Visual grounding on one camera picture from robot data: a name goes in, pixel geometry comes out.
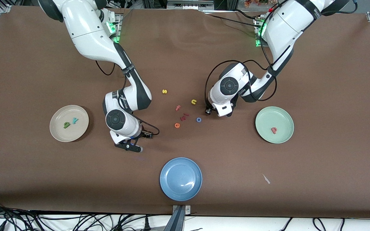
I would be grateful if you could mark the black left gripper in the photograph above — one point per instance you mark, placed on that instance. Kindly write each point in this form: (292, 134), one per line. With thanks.
(208, 110)

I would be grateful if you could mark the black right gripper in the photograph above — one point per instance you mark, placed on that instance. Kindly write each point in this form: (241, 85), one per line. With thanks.
(145, 134)

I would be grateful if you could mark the pink letter p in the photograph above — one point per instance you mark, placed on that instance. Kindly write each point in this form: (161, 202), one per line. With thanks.
(272, 131)

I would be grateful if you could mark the teal letter y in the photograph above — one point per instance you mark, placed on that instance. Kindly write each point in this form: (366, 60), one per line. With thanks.
(74, 121)

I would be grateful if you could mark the green letter g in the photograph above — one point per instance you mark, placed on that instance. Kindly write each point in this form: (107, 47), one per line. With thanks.
(68, 125)

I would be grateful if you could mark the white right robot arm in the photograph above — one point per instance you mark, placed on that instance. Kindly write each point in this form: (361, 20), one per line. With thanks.
(116, 119)

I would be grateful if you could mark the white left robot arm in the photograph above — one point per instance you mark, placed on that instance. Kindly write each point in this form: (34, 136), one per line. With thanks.
(229, 86)

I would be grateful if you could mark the brown table cover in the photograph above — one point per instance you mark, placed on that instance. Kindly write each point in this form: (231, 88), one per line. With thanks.
(185, 64)

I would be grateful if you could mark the blue round plate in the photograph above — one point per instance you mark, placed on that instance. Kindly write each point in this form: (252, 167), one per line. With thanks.
(180, 179)

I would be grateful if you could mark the beige round plate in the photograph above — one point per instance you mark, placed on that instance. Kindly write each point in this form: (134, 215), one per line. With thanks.
(75, 134)

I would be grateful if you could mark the green round plate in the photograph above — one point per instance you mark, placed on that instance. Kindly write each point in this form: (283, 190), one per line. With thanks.
(281, 118)

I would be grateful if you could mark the white paper scrap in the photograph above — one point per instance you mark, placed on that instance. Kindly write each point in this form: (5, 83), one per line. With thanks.
(266, 179)

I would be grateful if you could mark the grey power strip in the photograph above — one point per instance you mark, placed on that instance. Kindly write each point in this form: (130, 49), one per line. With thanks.
(189, 4)

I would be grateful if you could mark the orange artificial flowers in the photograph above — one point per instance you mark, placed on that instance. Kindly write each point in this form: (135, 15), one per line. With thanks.
(252, 3)

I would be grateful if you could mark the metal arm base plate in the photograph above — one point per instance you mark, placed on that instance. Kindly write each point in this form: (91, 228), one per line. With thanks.
(258, 45)
(118, 24)

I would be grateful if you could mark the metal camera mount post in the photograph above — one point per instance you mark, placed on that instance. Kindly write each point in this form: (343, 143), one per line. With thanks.
(179, 221)

